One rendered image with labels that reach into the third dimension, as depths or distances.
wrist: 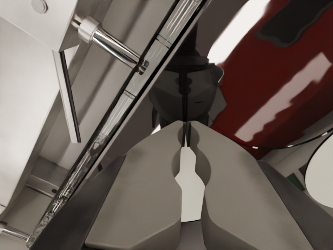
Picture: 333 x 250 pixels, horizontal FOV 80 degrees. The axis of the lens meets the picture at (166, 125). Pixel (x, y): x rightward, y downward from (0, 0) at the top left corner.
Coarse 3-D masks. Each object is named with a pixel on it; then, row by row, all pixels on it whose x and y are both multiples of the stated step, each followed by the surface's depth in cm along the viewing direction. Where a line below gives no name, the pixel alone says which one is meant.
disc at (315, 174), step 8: (328, 144) 14; (320, 152) 14; (328, 152) 14; (312, 160) 15; (320, 160) 15; (328, 160) 15; (312, 168) 15; (320, 168) 15; (328, 168) 15; (312, 176) 15; (320, 176) 15; (328, 176) 15; (312, 184) 16; (320, 184) 16; (328, 184) 16; (312, 192) 16; (320, 192) 16; (328, 192) 16; (320, 200) 17; (328, 200) 17
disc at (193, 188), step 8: (184, 152) 15; (192, 152) 15; (184, 160) 15; (192, 160) 15; (184, 168) 16; (192, 168) 16; (176, 176) 16; (184, 176) 16; (192, 176) 16; (184, 184) 17; (192, 184) 16; (200, 184) 16; (184, 192) 17; (192, 192) 17; (200, 192) 17; (184, 200) 18; (192, 200) 18; (200, 200) 17; (184, 208) 18; (192, 208) 18; (200, 208) 18; (184, 216) 19; (192, 216) 19; (200, 216) 19
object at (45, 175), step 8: (40, 160) 26; (48, 160) 27; (40, 168) 25; (48, 168) 26; (56, 168) 26; (64, 168) 27; (32, 176) 24; (40, 176) 24; (48, 176) 25; (56, 176) 26; (64, 176) 26; (32, 184) 25; (40, 184) 25; (48, 184) 25; (56, 184) 25; (48, 192) 25
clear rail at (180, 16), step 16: (176, 0) 10; (176, 16) 10; (192, 16) 10; (160, 32) 11; (176, 32) 11; (160, 48) 11; (144, 64) 12; (160, 64) 12; (128, 80) 12; (144, 80) 12; (128, 96) 12; (112, 112) 13; (128, 112) 13; (96, 128) 14; (112, 128) 14; (96, 144) 15; (80, 160) 16; (96, 160) 16; (80, 176) 16; (64, 192) 17; (48, 208) 19; (32, 240) 21
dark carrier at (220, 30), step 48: (240, 0) 10; (288, 0) 10; (192, 48) 11; (240, 48) 11; (288, 48) 11; (192, 96) 13; (240, 96) 13; (288, 96) 12; (240, 144) 14; (288, 144) 14; (192, 240) 20
